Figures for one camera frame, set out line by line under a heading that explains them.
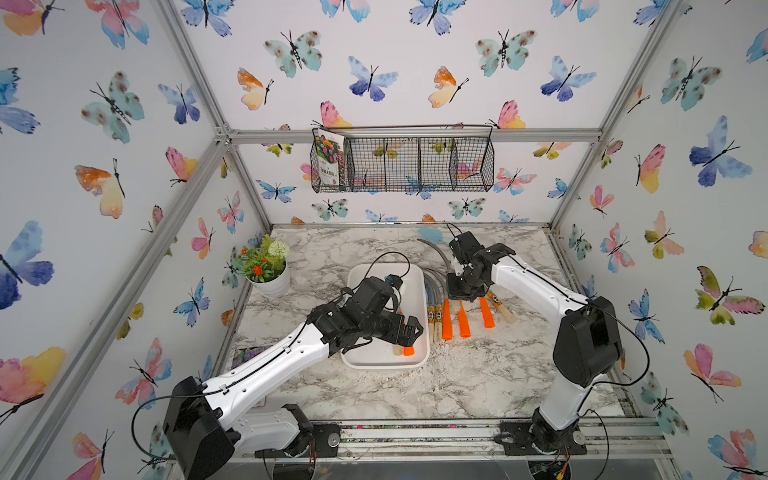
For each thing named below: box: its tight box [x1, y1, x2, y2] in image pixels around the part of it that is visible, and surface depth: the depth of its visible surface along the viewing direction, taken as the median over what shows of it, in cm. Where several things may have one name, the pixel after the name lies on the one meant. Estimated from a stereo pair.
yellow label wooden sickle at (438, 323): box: [434, 304, 443, 343], surface depth 95 cm
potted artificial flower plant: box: [236, 234, 291, 296], surface depth 94 cm
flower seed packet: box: [315, 128, 345, 186], surface depth 91 cm
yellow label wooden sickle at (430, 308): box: [425, 275, 435, 345], surface depth 101 cm
